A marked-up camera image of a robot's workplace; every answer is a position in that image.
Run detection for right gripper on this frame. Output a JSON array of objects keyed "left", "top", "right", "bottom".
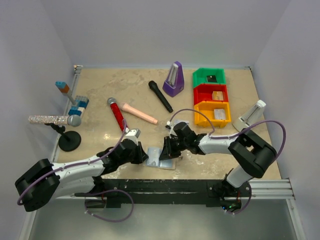
[{"left": 159, "top": 135, "right": 189, "bottom": 160}]

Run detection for beige leather card holder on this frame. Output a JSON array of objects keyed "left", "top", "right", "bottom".
[{"left": 142, "top": 147, "right": 177, "bottom": 171}]

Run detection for blue credit cards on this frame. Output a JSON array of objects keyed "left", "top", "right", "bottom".
[{"left": 146, "top": 147, "right": 175, "bottom": 169}]

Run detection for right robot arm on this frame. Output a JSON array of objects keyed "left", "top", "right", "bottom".
[{"left": 159, "top": 122, "right": 277, "bottom": 199}]

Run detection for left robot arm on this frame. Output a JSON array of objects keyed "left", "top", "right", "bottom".
[{"left": 14, "top": 139, "right": 149, "bottom": 212}]

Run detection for card stack in yellow bin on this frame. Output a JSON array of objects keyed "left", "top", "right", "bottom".
[{"left": 213, "top": 108, "right": 226, "bottom": 121}]

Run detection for pink microphone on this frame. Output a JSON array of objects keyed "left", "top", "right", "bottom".
[{"left": 118, "top": 102, "right": 158, "bottom": 125}]

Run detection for yellow storage bin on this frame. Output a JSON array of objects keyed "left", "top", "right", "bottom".
[{"left": 194, "top": 101, "right": 232, "bottom": 128}]

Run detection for red glitter microphone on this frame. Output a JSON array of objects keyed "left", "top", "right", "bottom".
[{"left": 107, "top": 97, "right": 129, "bottom": 133}]

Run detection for red storage bin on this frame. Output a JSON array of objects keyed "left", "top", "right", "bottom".
[{"left": 193, "top": 83, "right": 229, "bottom": 105}]

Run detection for purple metronome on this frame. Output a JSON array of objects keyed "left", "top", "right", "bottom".
[{"left": 162, "top": 61, "right": 185, "bottom": 98}]

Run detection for black microphone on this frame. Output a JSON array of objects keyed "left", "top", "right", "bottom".
[{"left": 148, "top": 80, "right": 173, "bottom": 113}]

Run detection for wooden block in red bin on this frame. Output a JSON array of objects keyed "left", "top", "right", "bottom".
[{"left": 212, "top": 91, "right": 224, "bottom": 102}]

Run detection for black microphone stand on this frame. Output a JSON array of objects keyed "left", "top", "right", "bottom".
[{"left": 45, "top": 123, "right": 82, "bottom": 152}]

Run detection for silver glitter microphone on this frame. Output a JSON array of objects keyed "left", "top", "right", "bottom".
[{"left": 28, "top": 115, "right": 82, "bottom": 127}]

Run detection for green storage bin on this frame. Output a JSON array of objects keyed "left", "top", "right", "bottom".
[{"left": 192, "top": 67, "right": 227, "bottom": 88}]

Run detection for blue toy brick tower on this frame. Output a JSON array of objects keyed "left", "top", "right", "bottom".
[{"left": 55, "top": 81, "right": 90, "bottom": 119}]

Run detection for black item in green bin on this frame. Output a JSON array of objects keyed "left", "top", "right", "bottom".
[{"left": 206, "top": 75, "right": 218, "bottom": 83}]

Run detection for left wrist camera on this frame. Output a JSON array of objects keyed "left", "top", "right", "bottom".
[{"left": 124, "top": 128, "right": 141, "bottom": 146}]

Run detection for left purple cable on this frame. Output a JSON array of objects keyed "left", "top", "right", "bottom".
[{"left": 16, "top": 118, "right": 129, "bottom": 206}]

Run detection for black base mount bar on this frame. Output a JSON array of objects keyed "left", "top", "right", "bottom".
[{"left": 75, "top": 177, "right": 252, "bottom": 208}]

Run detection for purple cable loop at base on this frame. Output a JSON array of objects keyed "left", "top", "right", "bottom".
[{"left": 84, "top": 188, "right": 137, "bottom": 223}]

